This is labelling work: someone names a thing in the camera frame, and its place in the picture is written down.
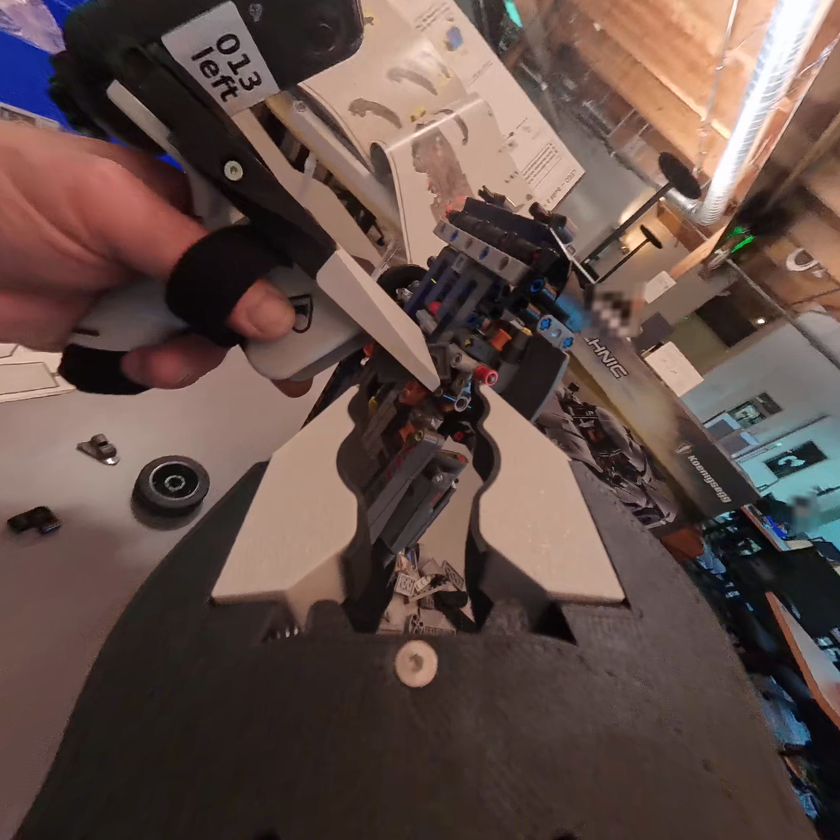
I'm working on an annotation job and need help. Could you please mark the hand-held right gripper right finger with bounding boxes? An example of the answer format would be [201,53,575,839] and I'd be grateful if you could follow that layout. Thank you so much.
[465,384,626,624]

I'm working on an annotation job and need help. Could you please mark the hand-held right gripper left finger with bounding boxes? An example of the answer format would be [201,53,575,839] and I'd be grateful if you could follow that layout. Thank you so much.
[211,387,368,624]

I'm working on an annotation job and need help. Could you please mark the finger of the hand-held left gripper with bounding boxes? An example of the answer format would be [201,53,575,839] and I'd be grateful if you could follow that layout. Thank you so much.
[315,248,442,393]

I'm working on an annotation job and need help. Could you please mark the lego car chassis model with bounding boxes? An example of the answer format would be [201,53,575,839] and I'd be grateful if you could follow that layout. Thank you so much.
[357,187,581,559]

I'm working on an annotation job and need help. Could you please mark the black lego wheel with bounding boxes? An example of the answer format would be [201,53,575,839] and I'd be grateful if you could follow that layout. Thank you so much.
[131,455,211,531]

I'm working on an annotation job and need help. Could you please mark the pile of loose lego pieces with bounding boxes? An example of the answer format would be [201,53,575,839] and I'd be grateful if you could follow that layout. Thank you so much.
[387,548,473,634]

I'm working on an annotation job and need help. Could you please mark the dark lego set box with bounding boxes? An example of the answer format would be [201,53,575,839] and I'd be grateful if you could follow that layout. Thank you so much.
[525,325,762,536]

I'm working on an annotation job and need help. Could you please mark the grey lego panel assembly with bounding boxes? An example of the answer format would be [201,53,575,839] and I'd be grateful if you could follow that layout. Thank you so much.
[77,433,121,467]

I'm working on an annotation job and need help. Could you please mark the small black lego piece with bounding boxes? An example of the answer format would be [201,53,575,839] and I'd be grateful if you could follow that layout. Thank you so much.
[7,505,62,534]

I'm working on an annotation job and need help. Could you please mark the person's left hand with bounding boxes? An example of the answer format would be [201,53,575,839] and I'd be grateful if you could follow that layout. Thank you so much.
[0,123,316,398]

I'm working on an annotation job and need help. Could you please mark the blue plastic bin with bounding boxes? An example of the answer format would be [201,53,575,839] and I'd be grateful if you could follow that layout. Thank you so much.
[0,0,83,129]

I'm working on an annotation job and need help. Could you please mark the clear plastic bag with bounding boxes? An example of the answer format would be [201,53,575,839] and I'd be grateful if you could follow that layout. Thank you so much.
[0,0,67,53]

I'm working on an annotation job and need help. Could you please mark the instruction booklet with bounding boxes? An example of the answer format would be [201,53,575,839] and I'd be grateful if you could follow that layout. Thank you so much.
[289,0,585,263]

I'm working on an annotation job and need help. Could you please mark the black disc-top pole stand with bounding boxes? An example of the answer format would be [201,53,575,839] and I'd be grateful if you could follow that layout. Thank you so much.
[613,223,664,265]
[581,152,704,262]

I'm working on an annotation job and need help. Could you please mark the dark wall poster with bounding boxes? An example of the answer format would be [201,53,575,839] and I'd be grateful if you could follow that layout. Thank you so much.
[727,392,783,427]
[764,440,829,481]

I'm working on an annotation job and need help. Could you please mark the silver ventilation duct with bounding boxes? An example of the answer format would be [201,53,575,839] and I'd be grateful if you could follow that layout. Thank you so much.
[676,0,831,227]

